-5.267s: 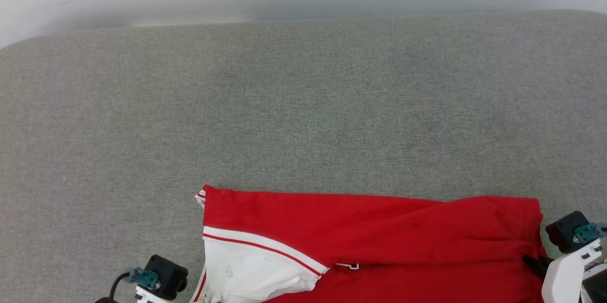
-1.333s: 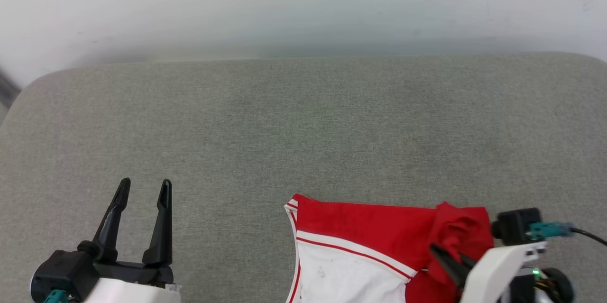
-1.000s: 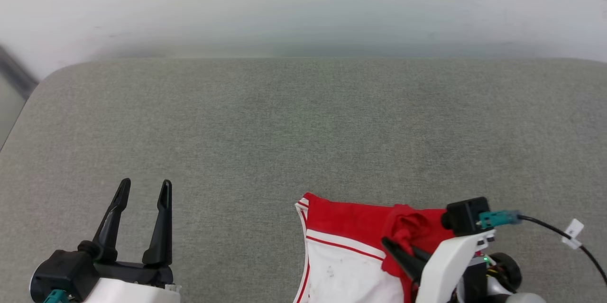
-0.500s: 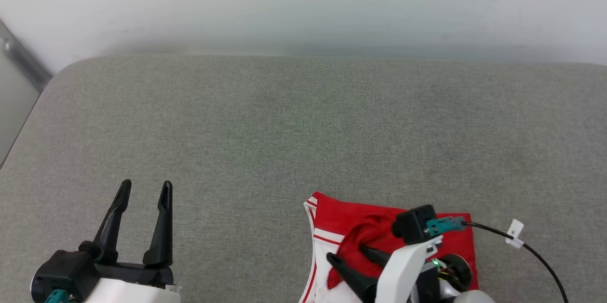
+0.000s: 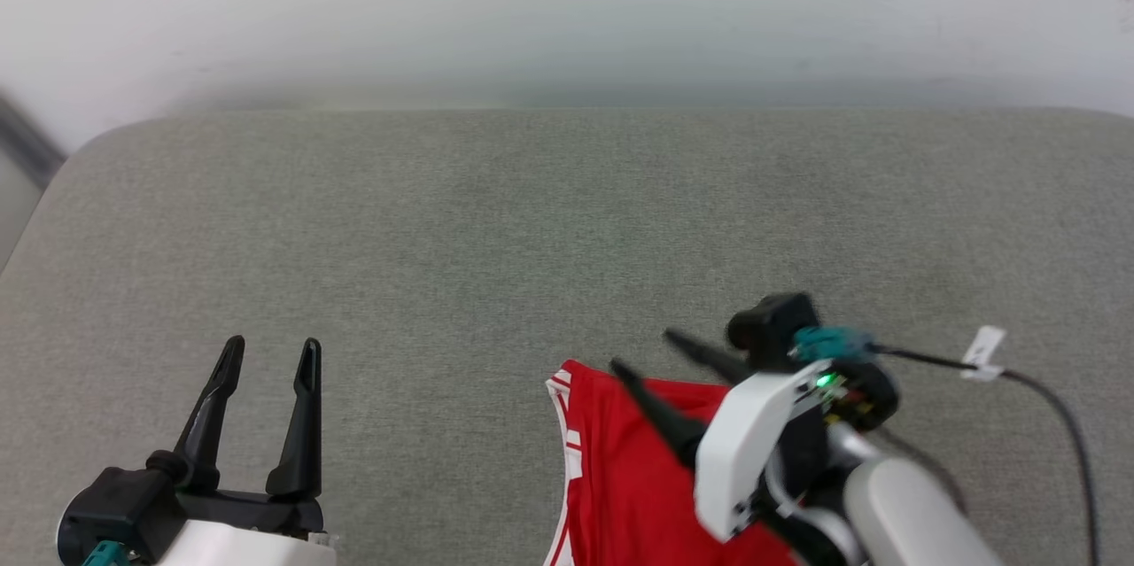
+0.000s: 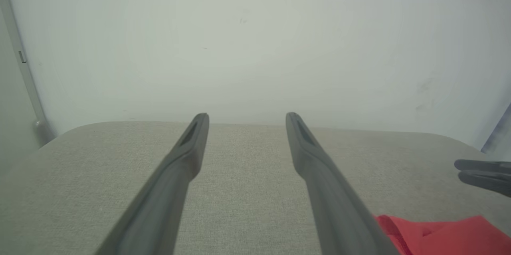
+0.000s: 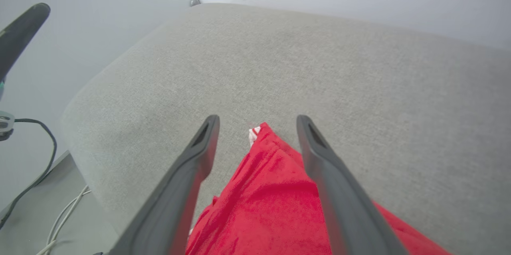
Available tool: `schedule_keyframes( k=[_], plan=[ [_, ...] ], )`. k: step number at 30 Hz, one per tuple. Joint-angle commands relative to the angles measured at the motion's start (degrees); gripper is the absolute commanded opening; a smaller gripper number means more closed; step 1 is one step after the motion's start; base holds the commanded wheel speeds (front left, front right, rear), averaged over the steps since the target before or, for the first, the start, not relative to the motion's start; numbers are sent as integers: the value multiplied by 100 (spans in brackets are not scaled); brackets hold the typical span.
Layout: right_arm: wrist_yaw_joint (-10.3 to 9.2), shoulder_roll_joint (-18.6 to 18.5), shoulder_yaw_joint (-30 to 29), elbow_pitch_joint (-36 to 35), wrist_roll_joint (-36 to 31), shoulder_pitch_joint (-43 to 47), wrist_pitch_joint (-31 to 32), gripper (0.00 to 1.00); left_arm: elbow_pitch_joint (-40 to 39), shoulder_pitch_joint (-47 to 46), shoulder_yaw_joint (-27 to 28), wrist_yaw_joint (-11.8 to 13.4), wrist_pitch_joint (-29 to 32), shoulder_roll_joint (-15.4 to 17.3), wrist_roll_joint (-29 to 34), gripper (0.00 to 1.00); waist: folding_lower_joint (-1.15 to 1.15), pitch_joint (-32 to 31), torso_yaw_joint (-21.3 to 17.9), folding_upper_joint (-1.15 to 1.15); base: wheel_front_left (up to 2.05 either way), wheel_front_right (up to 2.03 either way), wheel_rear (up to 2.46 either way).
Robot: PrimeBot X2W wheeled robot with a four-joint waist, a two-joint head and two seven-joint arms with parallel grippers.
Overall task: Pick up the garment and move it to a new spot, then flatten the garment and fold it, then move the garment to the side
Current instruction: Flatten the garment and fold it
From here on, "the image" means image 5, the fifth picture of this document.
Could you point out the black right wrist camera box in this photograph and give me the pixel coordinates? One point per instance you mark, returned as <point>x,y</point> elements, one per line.
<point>771,331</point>

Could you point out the red and white shirt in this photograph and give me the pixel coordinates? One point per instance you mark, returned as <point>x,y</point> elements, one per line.
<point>629,486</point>

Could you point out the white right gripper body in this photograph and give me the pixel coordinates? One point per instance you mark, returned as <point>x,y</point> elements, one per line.
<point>744,451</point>

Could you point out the grey fabric sofa cushion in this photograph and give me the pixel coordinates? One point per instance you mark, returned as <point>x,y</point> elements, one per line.
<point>532,229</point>

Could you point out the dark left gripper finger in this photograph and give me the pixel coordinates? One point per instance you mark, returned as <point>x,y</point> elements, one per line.
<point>213,415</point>
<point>303,424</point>

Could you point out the teal left camera connector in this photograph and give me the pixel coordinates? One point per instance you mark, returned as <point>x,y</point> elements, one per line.
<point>106,554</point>

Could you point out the teal camera connector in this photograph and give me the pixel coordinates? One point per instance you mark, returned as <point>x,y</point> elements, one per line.
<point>106,554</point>
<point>833,343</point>

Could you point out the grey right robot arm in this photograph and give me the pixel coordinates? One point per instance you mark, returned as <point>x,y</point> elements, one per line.
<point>904,513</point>

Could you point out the teal right camera connector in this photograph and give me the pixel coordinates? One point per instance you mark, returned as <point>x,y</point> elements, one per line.
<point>833,343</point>

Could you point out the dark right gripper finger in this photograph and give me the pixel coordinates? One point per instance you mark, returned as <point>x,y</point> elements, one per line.
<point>669,415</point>
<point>713,358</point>

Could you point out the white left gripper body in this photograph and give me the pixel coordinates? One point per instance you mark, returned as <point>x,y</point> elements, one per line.
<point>257,544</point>

